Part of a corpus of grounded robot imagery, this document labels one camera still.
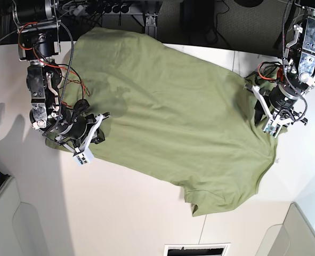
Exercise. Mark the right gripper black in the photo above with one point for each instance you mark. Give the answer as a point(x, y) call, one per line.
point(81, 133)

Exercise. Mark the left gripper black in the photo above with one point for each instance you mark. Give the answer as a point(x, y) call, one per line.
point(279, 98)

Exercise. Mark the green t-shirt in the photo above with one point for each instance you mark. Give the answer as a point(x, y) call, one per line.
point(174, 117)

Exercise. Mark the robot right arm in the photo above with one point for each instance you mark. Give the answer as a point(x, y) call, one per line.
point(58, 94)

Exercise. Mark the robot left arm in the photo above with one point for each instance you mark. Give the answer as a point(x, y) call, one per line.
point(297, 65)

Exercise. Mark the black box under table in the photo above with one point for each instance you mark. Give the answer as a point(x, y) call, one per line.
point(197, 15)

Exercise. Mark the aluminium table leg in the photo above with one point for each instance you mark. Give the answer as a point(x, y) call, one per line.
point(150, 25)

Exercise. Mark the grey chair left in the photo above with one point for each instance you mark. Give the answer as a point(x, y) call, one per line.
point(21, 231)

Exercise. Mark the grey chair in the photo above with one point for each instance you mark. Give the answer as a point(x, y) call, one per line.
point(295, 236)
point(21, 231)

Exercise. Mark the grey chair right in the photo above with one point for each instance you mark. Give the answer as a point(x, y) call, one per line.
point(295, 236)

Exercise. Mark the white power strip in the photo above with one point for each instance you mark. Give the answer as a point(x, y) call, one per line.
point(85, 8)

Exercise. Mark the white framed floor vent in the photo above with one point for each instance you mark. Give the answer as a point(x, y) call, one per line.
point(196, 250)

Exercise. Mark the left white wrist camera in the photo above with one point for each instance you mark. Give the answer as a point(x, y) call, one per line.
point(272, 128)

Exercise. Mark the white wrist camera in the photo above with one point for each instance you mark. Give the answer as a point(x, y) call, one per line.
point(83, 156)
point(272, 128)

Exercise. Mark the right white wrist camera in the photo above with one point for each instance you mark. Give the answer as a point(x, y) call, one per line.
point(83, 156)

